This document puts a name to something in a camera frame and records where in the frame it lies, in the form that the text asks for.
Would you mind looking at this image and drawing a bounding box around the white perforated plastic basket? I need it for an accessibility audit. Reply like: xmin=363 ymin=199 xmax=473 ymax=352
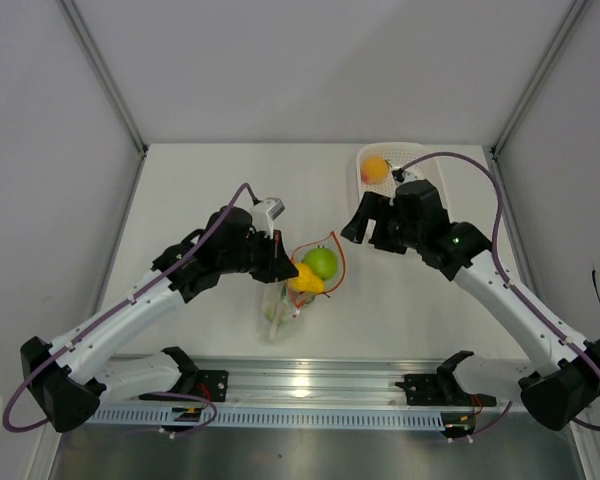
xmin=354 ymin=141 xmax=451 ymax=211

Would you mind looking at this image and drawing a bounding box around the red grape bunch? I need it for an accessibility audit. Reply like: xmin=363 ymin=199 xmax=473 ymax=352
xmin=290 ymin=290 xmax=319 ymax=309

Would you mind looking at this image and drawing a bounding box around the left aluminium frame post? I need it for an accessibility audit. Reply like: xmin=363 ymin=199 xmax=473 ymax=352
xmin=56 ymin=0 xmax=148 ymax=155

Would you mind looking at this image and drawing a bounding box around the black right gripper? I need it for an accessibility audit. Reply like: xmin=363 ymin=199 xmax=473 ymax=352
xmin=341 ymin=192 xmax=424 ymax=256

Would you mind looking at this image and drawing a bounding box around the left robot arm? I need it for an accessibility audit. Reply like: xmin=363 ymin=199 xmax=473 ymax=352
xmin=20 ymin=198 xmax=298 ymax=433

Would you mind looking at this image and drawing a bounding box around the orange fruit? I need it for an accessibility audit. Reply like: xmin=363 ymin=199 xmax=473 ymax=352
xmin=360 ymin=155 xmax=390 ymax=185

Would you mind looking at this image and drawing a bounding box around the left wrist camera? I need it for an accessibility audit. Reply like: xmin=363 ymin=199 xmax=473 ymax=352
xmin=250 ymin=197 xmax=285 ymax=237

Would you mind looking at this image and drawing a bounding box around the aluminium frame post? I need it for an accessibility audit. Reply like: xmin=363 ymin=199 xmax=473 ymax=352
xmin=56 ymin=0 xmax=148 ymax=155
xmin=490 ymin=0 xmax=594 ymax=161

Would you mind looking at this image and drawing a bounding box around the clear orange-zipper zip bag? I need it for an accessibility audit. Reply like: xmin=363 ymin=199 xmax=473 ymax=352
xmin=256 ymin=231 xmax=347 ymax=344

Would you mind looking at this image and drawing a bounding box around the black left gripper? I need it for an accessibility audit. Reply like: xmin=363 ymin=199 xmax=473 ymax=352
xmin=219 ymin=228 xmax=298 ymax=284

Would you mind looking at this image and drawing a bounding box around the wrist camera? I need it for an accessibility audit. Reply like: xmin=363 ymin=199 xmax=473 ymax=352
xmin=250 ymin=197 xmax=285 ymax=237
xmin=391 ymin=167 xmax=426 ymax=188

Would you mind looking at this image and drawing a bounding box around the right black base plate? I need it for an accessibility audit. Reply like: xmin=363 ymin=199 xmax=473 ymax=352
xmin=394 ymin=374 xmax=497 ymax=407

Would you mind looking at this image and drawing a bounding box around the aluminium mounting rail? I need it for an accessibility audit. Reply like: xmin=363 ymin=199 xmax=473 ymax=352
xmin=94 ymin=355 xmax=594 ymax=414

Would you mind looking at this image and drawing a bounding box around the yellow lemon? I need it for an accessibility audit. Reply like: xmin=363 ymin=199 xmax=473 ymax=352
xmin=286 ymin=263 xmax=325 ymax=294

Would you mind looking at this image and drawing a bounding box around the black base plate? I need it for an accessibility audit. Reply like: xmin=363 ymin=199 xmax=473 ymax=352
xmin=138 ymin=370 xmax=229 ymax=403
xmin=394 ymin=374 xmax=497 ymax=407

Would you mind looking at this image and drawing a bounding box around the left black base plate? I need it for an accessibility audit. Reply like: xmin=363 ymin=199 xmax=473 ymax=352
xmin=138 ymin=370 xmax=229 ymax=403

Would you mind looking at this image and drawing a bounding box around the green apple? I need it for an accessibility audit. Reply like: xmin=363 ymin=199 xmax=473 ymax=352
xmin=302 ymin=247 xmax=339 ymax=280

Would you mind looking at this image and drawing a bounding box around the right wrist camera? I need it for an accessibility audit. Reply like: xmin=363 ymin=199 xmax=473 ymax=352
xmin=391 ymin=167 xmax=426 ymax=188

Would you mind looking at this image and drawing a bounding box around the right aluminium frame post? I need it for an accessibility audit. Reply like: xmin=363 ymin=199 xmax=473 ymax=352
xmin=490 ymin=0 xmax=594 ymax=161

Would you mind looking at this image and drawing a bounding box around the slotted white cable duct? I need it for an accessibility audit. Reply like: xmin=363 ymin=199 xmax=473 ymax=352
xmin=88 ymin=405 xmax=445 ymax=432

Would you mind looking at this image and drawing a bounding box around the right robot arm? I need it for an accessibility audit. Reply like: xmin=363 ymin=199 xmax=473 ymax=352
xmin=341 ymin=180 xmax=600 ymax=431

